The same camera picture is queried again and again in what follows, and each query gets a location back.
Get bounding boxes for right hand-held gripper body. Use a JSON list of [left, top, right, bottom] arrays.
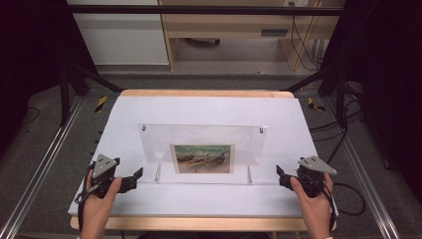
[[295, 155, 338, 199]]

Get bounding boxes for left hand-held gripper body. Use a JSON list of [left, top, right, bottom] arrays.
[[85, 153, 129, 200]]

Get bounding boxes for clear acrylic photo frame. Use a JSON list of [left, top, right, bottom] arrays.
[[136, 122, 269, 186]]

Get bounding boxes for painted boats picture card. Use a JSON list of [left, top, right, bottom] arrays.
[[169, 143, 236, 175]]

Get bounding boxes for person's right hand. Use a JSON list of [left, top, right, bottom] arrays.
[[290, 171, 334, 233]]

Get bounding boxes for person's left hand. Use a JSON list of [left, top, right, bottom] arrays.
[[80, 170, 123, 230]]

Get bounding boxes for yellow clamp right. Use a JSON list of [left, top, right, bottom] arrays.
[[307, 96, 326, 114]]

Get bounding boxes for black metal stand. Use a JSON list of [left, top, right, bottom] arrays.
[[59, 62, 124, 127], [281, 62, 350, 129]]

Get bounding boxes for white table mat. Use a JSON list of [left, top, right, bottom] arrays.
[[67, 95, 339, 219]]

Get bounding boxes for wooden table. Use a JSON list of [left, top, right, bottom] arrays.
[[70, 88, 337, 233]]

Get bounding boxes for dark curtain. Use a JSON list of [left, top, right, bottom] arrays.
[[0, 0, 101, 157], [317, 0, 422, 203]]

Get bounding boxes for white cabinet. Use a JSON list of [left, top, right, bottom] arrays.
[[67, 0, 170, 67]]

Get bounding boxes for light wooden desk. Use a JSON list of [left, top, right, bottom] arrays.
[[157, 0, 346, 72]]

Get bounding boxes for black horizontal crossbar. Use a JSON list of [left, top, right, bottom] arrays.
[[65, 4, 346, 17]]

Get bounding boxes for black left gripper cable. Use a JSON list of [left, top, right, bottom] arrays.
[[75, 161, 101, 233]]

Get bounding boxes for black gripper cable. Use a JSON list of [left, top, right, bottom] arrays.
[[75, 161, 101, 233], [317, 172, 366, 233]]

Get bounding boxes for black floor cables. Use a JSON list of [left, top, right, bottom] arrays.
[[309, 82, 366, 167]]

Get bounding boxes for aluminium floor rail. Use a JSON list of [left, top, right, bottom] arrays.
[[321, 97, 401, 239], [0, 96, 85, 239]]

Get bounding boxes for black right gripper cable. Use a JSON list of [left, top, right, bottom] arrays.
[[317, 172, 366, 233]]

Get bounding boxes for thin black floor cable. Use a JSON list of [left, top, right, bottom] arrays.
[[20, 106, 42, 127]]

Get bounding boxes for hanging black cables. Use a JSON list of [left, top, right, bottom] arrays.
[[288, 1, 330, 72]]

